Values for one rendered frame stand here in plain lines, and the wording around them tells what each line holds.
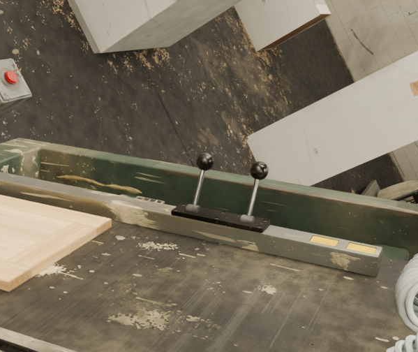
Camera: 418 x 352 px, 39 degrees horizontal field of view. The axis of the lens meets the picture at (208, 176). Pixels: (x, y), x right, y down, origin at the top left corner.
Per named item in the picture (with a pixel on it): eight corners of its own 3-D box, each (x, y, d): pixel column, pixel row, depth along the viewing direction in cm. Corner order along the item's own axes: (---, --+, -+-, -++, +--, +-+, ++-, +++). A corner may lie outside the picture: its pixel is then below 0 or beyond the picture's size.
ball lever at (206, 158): (187, 214, 126) (202, 154, 128) (203, 218, 124) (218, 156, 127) (180, 211, 122) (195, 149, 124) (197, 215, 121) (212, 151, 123)
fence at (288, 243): (-11, 184, 149) (-12, 169, 147) (379, 266, 113) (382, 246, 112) (-26, 190, 144) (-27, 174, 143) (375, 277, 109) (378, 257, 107)
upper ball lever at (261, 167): (240, 225, 121) (255, 162, 123) (257, 229, 120) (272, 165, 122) (234, 222, 118) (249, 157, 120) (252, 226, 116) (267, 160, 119)
